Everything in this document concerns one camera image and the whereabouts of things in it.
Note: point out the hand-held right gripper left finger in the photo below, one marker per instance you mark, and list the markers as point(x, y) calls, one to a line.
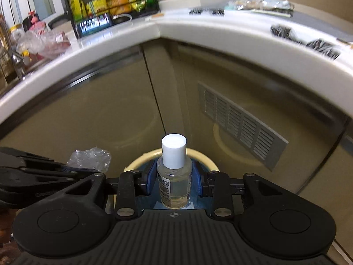
point(150, 178)

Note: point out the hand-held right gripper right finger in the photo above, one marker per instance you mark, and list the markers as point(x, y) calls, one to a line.
point(197, 178)

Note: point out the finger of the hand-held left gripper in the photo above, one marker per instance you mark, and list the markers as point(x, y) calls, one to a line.
point(30, 158)
point(27, 183)

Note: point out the cream rim trash bin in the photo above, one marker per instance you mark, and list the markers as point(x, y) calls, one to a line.
point(204, 157)

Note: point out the small clear white cap bottle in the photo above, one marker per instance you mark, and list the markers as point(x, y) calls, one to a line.
point(174, 171)

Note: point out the grey cabinet vent grille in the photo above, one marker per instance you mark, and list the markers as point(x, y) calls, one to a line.
point(242, 124)

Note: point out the plain beige cabinet door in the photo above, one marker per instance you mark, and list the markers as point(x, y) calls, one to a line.
point(96, 110)

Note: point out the metal sink faucet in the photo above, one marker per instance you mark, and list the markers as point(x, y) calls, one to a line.
point(18, 66)

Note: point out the beige cabinet door with vent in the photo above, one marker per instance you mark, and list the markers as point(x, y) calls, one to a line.
point(275, 93)

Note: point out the yellow lid clear jar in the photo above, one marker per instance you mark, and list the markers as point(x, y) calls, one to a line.
point(16, 34)

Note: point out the pink pump bottle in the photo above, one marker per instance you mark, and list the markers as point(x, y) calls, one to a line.
point(34, 22)

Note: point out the black smartphone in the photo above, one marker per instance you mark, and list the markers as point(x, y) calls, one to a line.
point(95, 24)

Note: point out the orange flat stick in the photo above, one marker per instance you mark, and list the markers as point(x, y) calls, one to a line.
point(155, 17)

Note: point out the yellow cap green bottle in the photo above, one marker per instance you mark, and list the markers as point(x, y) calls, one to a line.
point(77, 4)

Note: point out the white black patterned cloth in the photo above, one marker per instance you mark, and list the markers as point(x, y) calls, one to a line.
point(322, 47)

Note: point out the clear zip plastic bag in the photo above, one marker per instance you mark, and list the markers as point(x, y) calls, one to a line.
point(280, 5)

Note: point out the grey stove cover board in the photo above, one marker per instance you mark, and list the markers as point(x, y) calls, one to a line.
point(325, 24)

